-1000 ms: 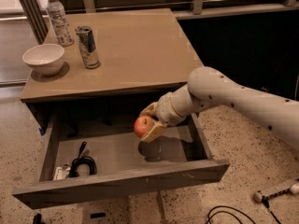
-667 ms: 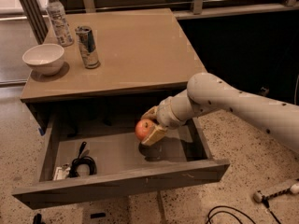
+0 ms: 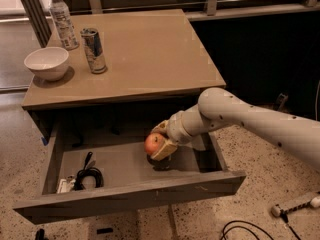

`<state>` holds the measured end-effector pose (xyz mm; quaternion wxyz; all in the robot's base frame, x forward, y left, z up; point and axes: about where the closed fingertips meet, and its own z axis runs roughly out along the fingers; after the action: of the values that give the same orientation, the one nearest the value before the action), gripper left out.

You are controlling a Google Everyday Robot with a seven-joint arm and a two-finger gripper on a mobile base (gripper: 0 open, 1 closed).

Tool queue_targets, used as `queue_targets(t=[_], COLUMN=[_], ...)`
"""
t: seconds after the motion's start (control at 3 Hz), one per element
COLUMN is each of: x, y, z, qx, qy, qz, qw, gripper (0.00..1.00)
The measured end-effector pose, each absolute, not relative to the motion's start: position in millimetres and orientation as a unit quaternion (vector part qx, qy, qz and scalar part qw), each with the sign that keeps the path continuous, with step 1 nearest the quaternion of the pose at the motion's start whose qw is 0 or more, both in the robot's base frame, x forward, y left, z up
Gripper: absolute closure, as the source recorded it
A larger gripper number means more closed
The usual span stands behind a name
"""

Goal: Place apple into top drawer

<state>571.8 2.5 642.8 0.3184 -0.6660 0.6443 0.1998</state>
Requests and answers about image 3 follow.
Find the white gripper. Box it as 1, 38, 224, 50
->
151, 111, 192, 161

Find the red apple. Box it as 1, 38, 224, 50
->
144, 133, 164, 156

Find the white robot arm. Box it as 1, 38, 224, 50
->
151, 88, 320, 171

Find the grey open top drawer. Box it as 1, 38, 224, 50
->
13, 114, 246, 224

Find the white adapter in drawer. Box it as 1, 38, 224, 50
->
57, 176, 75, 194

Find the brown cabinet table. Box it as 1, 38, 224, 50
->
22, 9, 225, 138

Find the small black floor object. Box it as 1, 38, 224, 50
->
273, 93, 288, 111

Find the silver drink can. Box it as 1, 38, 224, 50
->
80, 28, 107, 74

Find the white power strip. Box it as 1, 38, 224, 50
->
271, 192, 320, 217

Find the white ceramic bowl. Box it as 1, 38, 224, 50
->
24, 47, 69, 81

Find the clear plastic water bottle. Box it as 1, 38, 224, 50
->
49, 0, 79, 50

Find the black coiled cable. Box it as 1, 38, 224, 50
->
72, 151, 104, 191

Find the black floor cable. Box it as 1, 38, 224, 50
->
219, 213, 303, 240

